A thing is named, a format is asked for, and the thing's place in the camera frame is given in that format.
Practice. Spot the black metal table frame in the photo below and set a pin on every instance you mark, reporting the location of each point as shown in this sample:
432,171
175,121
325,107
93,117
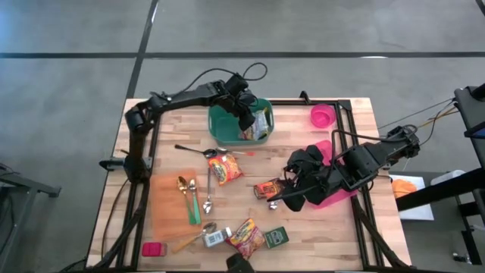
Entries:
295,102

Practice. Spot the plain silver spoon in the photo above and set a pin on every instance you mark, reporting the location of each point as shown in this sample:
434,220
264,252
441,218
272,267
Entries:
207,207

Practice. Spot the grey metal table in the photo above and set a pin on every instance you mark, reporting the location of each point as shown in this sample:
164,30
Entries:
22,187

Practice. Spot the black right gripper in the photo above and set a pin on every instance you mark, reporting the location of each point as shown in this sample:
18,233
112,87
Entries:
310,170

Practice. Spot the small black floor object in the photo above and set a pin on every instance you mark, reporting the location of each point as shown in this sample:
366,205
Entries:
462,258

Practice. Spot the spice jar with white lid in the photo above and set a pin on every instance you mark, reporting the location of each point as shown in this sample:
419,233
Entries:
216,238

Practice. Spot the silver ramen packet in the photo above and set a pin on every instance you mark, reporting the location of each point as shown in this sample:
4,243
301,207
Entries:
263,125

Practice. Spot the dark red snack packet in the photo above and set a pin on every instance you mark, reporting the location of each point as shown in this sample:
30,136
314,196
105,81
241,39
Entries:
267,188

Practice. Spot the pink plastic bowl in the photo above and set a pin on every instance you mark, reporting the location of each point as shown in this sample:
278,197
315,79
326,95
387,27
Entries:
323,115

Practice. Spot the black rounded object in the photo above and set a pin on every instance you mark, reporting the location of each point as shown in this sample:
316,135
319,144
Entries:
240,263

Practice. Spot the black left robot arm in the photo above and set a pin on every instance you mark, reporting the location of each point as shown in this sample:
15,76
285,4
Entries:
182,98

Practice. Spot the pink plastic tray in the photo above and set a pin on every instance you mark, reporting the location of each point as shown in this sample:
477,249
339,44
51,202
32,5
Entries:
329,200

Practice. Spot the white container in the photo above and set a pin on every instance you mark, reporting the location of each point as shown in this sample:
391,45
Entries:
447,176

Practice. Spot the red yellow ramen packet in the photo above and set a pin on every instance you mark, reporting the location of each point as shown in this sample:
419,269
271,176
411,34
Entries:
251,133
225,169
246,238

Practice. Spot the orange plastic tray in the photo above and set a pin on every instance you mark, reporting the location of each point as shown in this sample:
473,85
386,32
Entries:
166,212

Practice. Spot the green spice tin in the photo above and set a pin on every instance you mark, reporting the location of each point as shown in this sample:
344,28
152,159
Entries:
276,237

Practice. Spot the black spoon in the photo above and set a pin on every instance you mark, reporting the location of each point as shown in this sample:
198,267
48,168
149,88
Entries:
209,153

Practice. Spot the white sheet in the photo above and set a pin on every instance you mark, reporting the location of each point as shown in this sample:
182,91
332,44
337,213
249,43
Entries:
417,212

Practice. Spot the orange cloth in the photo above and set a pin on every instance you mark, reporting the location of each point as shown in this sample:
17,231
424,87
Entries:
403,188

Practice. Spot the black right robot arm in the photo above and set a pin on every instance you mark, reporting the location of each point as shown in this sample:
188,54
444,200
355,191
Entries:
371,155

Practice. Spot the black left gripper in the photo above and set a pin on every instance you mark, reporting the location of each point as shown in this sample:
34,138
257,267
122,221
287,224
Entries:
238,93

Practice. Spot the green plastic bin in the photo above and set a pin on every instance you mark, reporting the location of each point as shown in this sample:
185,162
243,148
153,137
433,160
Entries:
223,129

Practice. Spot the black equipment cart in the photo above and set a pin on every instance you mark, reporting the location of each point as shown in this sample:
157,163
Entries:
473,113

